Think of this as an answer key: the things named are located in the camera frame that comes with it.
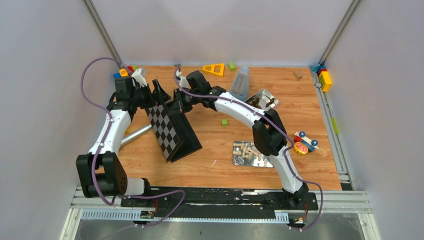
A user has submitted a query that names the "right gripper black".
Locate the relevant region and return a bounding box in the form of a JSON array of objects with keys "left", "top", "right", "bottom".
[{"left": 168, "top": 88, "right": 201, "bottom": 117}]

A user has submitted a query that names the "folding chess board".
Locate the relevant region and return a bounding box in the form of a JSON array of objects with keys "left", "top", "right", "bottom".
[{"left": 145, "top": 100, "right": 203, "bottom": 163}]

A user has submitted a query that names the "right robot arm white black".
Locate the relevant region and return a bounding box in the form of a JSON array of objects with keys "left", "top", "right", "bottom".
[{"left": 173, "top": 67, "right": 309, "bottom": 209}]

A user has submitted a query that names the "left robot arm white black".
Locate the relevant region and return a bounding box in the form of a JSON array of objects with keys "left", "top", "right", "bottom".
[{"left": 76, "top": 75, "right": 157, "bottom": 207}]

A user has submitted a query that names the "tin box with dark pieces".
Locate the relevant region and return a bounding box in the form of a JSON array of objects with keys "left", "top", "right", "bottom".
[{"left": 245, "top": 88, "right": 280, "bottom": 111}]

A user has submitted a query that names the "tin lid with light pieces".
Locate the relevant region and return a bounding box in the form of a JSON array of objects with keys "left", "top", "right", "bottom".
[{"left": 232, "top": 141, "right": 274, "bottom": 168}]

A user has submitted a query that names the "coloured blocks left corner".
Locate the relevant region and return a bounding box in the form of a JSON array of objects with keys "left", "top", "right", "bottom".
[{"left": 112, "top": 65, "right": 138, "bottom": 79}]

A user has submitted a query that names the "green cube middle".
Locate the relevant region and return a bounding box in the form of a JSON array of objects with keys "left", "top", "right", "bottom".
[{"left": 221, "top": 119, "right": 228, "bottom": 127}]

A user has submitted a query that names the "green cube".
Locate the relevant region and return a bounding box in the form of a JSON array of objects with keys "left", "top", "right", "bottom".
[
  {"left": 228, "top": 61, "right": 236, "bottom": 72},
  {"left": 221, "top": 119, "right": 228, "bottom": 127}
]

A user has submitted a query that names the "yellow triangle block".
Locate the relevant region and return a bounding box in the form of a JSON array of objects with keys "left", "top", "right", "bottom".
[{"left": 201, "top": 63, "right": 225, "bottom": 77}]

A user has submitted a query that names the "bubble-wrapped blue metronome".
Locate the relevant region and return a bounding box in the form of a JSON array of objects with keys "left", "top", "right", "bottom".
[{"left": 229, "top": 66, "right": 251, "bottom": 102}]

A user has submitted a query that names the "silver metal cylinder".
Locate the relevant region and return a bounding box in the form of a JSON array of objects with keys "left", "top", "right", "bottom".
[{"left": 120, "top": 124, "right": 152, "bottom": 148}]

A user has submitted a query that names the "green cube back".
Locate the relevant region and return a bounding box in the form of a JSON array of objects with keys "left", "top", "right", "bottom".
[{"left": 228, "top": 61, "right": 236, "bottom": 72}]

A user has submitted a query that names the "brown wooden block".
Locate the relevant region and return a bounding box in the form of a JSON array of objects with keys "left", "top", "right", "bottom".
[{"left": 293, "top": 70, "right": 303, "bottom": 80}]

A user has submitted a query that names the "toy car red blue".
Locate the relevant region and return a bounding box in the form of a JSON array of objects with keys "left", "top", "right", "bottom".
[{"left": 293, "top": 131, "right": 319, "bottom": 155}]

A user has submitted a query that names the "stacked coloured bricks right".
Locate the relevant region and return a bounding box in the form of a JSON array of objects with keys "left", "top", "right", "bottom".
[{"left": 309, "top": 64, "right": 333, "bottom": 92}]

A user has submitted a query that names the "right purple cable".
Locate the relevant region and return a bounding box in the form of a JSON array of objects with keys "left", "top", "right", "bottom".
[{"left": 174, "top": 67, "right": 324, "bottom": 232}]

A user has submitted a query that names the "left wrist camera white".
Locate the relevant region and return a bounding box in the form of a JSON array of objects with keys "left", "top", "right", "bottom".
[{"left": 131, "top": 67, "right": 148, "bottom": 88}]

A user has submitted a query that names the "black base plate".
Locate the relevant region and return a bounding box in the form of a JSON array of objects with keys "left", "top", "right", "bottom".
[{"left": 120, "top": 186, "right": 319, "bottom": 219}]

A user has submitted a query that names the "aluminium frame rail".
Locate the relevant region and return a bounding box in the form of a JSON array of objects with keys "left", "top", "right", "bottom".
[{"left": 70, "top": 187, "right": 380, "bottom": 240}]

